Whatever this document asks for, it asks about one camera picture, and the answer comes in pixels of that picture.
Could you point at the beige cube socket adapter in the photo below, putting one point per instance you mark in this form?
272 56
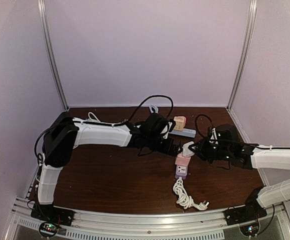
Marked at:
180 122

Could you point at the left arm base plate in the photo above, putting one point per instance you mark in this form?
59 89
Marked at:
50 213

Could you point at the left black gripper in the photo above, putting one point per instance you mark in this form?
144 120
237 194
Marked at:
175 148

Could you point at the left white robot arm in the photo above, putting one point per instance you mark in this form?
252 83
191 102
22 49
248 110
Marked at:
68 132

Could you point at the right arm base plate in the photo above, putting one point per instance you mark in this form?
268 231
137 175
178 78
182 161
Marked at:
238 215

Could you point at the white plug adapter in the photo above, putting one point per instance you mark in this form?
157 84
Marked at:
186 152

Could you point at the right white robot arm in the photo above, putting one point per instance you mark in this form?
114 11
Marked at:
269 157

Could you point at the blue-grey power strip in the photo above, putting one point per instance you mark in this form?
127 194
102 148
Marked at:
186 132

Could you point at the aluminium front rail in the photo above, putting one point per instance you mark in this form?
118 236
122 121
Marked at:
89 225

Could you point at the left aluminium corner post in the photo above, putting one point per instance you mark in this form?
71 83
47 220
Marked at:
50 53

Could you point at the aluminium corner post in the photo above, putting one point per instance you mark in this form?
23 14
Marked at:
249 30
50 53

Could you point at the purple power strip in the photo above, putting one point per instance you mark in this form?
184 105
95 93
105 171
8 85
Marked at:
181 166

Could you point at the right aluminium corner post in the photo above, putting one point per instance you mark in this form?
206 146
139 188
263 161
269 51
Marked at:
249 30

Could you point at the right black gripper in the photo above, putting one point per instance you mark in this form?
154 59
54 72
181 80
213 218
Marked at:
200 151

